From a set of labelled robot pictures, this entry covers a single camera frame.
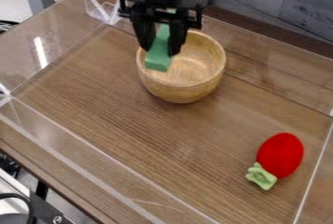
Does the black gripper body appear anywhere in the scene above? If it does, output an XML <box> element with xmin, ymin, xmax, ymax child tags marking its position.
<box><xmin>119</xmin><ymin>0</ymin><xmax>205</xmax><ymax>29</ymax></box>

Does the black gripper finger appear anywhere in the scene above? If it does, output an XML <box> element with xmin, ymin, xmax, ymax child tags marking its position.
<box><xmin>167</xmin><ymin>19</ymin><xmax>187</xmax><ymax>56</ymax></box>
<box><xmin>131</xmin><ymin>13</ymin><xmax>157</xmax><ymax>52</ymax></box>

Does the green rectangular block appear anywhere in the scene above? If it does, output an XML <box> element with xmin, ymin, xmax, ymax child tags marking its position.
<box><xmin>145</xmin><ymin>23</ymin><xmax>170</xmax><ymax>72</ymax></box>

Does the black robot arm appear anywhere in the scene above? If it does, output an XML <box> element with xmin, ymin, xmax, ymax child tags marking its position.
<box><xmin>119</xmin><ymin>0</ymin><xmax>206</xmax><ymax>56</ymax></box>

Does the brown wooden bowl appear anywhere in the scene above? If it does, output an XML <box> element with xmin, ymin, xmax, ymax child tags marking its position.
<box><xmin>136</xmin><ymin>30</ymin><xmax>226</xmax><ymax>103</ymax></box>

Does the red plush strawberry toy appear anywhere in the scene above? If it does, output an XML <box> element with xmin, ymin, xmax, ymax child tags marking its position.
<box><xmin>246</xmin><ymin>132</ymin><xmax>305</xmax><ymax>191</ymax></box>

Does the black table leg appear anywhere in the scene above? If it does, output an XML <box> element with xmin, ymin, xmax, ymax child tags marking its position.
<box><xmin>35</xmin><ymin>181</ymin><xmax>48</xmax><ymax>200</ymax></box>

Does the clear acrylic corner bracket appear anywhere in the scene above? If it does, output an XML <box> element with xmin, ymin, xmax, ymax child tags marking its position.
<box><xmin>83</xmin><ymin>0</ymin><xmax>120</xmax><ymax>25</ymax></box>

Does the black cable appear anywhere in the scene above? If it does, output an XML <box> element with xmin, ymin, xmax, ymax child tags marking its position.
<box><xmin>0</xmin><ymin>192</ymin><xmax>36</xmax><ymax>224</ymax></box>

